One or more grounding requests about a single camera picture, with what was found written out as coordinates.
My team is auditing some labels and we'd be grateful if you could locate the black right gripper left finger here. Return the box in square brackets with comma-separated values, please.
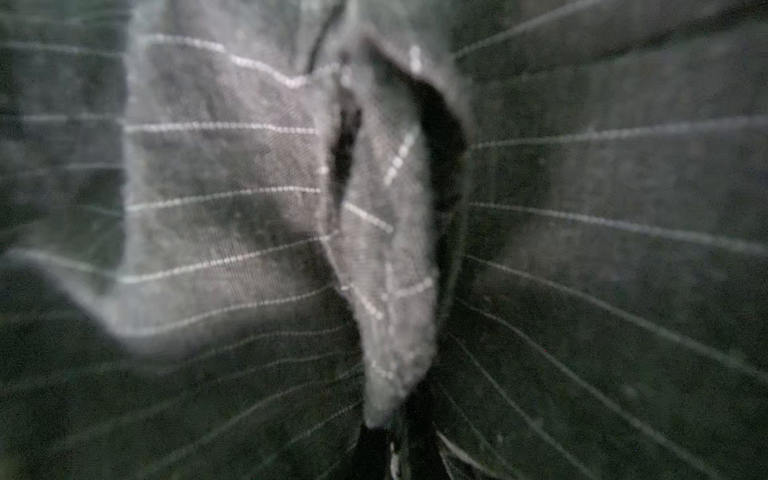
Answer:
[344, 424, 393, 480]

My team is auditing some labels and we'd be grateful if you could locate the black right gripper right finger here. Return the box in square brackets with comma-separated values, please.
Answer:
[401, 383, 449, 480]

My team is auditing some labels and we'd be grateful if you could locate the dark grey pinstripe shirt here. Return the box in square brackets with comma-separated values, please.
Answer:
[1, 1, 767, 479]

